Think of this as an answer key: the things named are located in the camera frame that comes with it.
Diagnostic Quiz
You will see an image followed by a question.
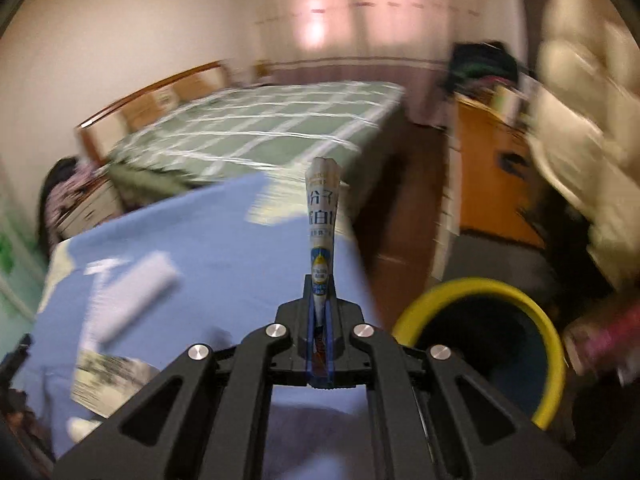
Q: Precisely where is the pile of dark clothes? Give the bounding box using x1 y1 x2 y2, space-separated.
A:
447 42 522 95

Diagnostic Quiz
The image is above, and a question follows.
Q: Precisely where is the yellow-rimmed waste bin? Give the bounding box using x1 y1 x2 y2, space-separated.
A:
392 277 567 431

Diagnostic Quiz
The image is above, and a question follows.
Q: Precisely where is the pink curtain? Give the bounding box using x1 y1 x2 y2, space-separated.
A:
255 0 452 127

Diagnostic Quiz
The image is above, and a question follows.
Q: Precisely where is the white foam net sleeve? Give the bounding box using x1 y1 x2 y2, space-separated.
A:
87 252 181 345

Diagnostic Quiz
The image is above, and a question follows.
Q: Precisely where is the pile of mixed clothes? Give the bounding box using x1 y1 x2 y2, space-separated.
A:
37 157 108 257

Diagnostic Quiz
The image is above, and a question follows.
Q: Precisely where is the wooden desk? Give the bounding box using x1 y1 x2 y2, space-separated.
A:
450 94 547 249

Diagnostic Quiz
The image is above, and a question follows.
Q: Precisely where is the cream puffer jacket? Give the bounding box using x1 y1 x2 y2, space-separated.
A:
525 0 640 287

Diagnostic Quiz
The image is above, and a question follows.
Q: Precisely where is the blue printed table cloth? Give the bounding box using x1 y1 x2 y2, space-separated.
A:
32 175 382 480

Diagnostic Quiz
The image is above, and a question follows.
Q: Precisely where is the wooden bed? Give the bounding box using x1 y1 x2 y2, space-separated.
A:
75 60 232 162

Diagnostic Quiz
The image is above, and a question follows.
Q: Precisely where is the white nightstand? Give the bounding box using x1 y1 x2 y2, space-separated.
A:
55 175 126 242

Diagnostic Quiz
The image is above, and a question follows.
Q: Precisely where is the white toothpaste tube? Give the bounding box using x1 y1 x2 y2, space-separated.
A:
304 157 346 391

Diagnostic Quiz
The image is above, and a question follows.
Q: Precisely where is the frosted glass sliding door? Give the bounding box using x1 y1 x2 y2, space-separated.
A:
0 160 51 322

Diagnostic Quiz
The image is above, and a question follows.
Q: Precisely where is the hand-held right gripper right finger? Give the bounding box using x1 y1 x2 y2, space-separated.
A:
324 279 587 480

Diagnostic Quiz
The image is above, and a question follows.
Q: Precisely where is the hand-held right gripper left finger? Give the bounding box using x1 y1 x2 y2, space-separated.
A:
52 275 322 480

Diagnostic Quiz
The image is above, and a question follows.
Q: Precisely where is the bed with green plaid duvet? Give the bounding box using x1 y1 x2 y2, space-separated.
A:
107 80 407 187

